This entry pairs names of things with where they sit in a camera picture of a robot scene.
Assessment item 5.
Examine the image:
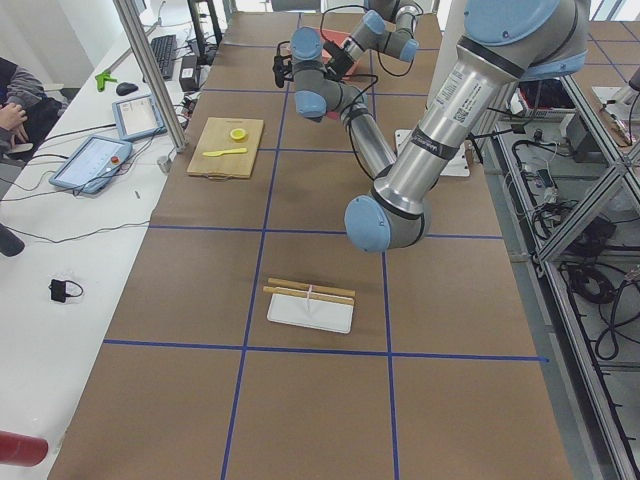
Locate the wooden rod far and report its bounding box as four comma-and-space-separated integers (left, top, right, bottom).
267, 278, 356, 297

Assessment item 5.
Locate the yellow lemon slice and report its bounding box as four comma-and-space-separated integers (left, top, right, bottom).
229, 127, 248, 142

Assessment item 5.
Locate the blue teach pendant far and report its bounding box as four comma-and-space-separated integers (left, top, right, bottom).
112, 94, 166, 142

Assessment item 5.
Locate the wooden cutting board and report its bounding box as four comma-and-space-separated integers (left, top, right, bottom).
187, 117, 264, 179

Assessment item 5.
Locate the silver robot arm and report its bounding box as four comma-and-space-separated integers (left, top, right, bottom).
321, 1, 424, 81
290, 1, 590, 252

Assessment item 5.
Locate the pink plastic bin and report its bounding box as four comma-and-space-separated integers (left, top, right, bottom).
320, 29, 374, 81

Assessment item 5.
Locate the white rectangular tray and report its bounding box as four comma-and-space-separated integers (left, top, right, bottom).
267, 294, 354, 334

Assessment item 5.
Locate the black keyboard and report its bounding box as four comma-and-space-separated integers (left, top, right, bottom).
150, 35, 177, 80

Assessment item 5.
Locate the red cylinder bottle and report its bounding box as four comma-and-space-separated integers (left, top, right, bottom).
0, 431, 49, 467

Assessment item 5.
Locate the green plastic tool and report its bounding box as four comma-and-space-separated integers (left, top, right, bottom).
95, 70, 118, 92

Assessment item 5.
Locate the seated person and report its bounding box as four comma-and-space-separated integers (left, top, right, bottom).
1, 58, 66, 154

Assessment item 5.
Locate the aluminium frame post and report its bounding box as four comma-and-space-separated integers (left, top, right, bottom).
113, 0, 187, 153

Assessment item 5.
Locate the yellow plastic knife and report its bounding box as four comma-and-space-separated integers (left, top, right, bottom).
202, 147, 248, 158

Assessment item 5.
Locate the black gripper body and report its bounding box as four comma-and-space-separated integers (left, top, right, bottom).
324, 41, 355, 81

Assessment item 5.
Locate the blue teach pendant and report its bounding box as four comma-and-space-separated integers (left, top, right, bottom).
49, 135, 133, 195
112, 94, 166, 142

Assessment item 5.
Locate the blue teach pendant near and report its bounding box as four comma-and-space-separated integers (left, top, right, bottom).
49, 135, 133, 195

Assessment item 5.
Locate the wooden rod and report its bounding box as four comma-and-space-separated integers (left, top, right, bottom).
267, 278, 356, 297
262, 286, 355, 306

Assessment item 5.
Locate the black computer mouse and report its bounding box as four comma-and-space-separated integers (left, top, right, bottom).
116, 82, 139, 96

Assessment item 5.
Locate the small metal cylinder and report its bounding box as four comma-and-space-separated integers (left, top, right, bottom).
157, 156, 171, 174

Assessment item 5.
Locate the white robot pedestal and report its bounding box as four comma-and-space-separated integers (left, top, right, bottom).
387, 1, 466, 189

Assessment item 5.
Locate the black clip with cable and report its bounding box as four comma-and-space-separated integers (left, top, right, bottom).
49, 279, 84, 303

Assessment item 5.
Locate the black power adapter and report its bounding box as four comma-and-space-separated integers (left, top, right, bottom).
179, 55, 200, 92

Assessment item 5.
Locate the wooden rod near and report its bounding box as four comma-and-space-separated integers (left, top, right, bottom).
262, 286, 355, 306

